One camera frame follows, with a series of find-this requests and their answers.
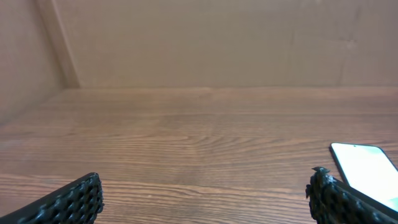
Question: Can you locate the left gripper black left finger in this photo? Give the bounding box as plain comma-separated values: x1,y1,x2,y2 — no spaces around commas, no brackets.
1,172,104,224

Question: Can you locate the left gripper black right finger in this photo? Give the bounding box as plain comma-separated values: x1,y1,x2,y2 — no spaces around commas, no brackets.
305,167,397,224

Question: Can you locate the black Samsung Galaxy smartphone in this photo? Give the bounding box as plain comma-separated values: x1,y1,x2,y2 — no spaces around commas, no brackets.
330,142,397,211

